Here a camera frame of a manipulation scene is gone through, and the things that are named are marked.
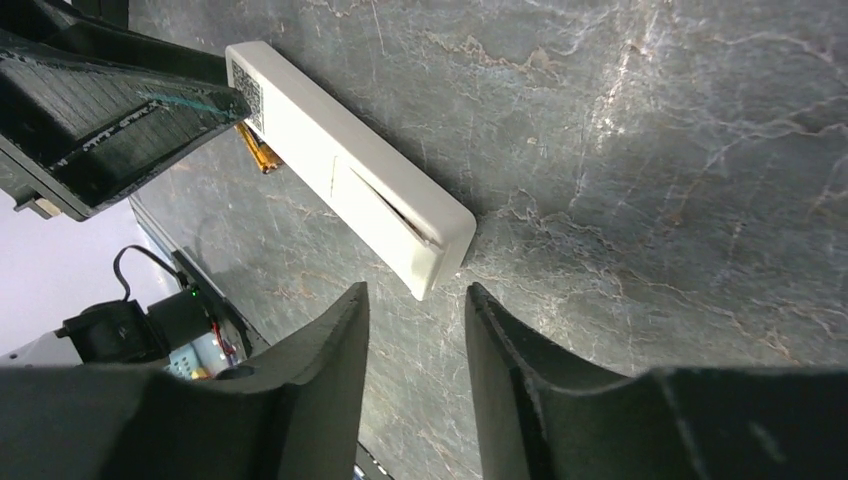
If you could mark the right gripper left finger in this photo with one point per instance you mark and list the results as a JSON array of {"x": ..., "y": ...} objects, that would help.
[{"x": 114, "y": 422}]

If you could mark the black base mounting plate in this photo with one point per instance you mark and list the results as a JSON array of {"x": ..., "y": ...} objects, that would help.
[{"x": 218, "y": 311}]

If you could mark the white remote control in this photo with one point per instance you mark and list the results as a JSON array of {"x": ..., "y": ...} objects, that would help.
[{"x": 418, "y": 229}]

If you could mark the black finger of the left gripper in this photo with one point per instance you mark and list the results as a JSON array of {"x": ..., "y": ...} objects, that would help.
[{"x": 92, "y": 111}]

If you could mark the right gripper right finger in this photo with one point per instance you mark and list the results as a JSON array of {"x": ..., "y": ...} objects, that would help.
[{"x": 543, "y": 412}]

